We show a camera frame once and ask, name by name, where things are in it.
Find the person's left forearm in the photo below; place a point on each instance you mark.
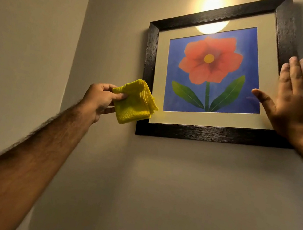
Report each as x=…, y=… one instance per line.
x=21, y=164

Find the person's left thumb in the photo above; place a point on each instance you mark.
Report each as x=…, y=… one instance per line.
x=118, y=96

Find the person's right thumb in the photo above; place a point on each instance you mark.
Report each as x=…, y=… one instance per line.
x=264, y=99

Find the person's right middle finger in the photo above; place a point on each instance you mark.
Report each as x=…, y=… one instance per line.
x=295, y=72

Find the yellow microfibre cloth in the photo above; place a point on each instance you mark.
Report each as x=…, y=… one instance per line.
x=136, y=103

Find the person's left hand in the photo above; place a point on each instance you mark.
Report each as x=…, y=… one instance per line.
x=96, y=101

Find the dark framed flower picture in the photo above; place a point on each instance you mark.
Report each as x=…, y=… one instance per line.
x=204, y=76

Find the person's right hand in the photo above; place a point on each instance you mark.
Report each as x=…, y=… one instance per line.
x=297, y=109

